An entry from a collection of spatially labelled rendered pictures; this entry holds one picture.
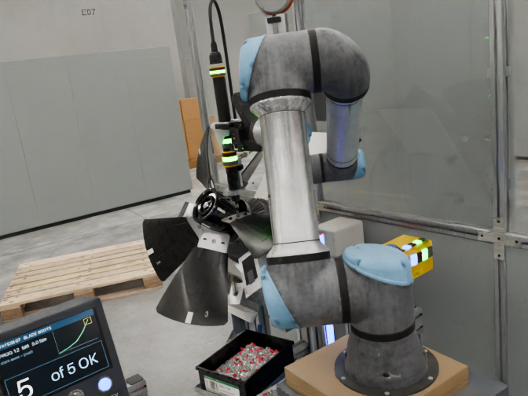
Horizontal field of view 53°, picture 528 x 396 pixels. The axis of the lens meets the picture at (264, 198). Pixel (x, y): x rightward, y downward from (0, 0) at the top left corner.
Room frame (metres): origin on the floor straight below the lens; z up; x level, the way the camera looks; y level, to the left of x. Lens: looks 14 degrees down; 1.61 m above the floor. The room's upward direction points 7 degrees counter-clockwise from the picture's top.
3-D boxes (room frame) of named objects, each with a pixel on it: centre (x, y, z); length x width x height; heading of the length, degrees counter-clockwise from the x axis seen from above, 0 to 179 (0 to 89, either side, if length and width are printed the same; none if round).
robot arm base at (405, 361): (0.87, -0.18, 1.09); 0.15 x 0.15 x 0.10
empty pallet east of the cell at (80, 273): (4.28, 1.60, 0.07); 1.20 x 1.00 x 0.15; 104
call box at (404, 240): (1.40, -0.37, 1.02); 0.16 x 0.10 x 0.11; 127
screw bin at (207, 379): (1.26, 0.10, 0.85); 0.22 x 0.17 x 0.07; 141
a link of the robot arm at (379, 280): (0.87, -0.18, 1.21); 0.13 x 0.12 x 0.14; 86
